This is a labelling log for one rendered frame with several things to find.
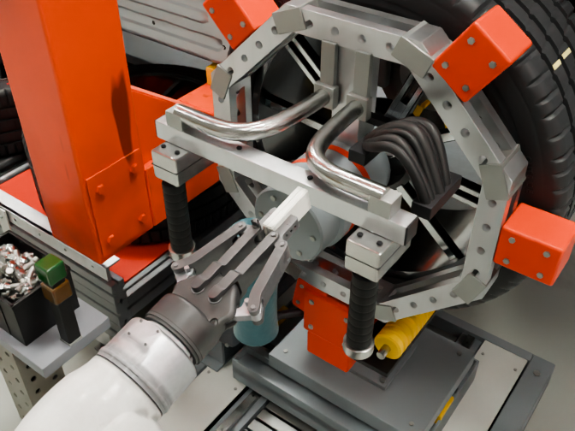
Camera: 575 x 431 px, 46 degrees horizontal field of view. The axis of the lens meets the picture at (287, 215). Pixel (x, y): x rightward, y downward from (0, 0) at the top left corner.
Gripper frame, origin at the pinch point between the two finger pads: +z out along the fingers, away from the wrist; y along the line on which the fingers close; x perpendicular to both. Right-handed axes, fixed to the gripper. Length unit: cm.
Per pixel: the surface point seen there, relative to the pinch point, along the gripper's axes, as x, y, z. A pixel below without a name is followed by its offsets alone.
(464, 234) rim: 42, -2, 40
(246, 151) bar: 3.1, 15.0, 9.0
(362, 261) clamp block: 8.9, -6.6, 4.1
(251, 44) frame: 0.1, 28.3, 27.0
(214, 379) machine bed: 93, 50, 6
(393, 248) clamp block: 8.9, -8.9, 7.7
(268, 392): 90, 35, 9
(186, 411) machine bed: 90, 49, -5
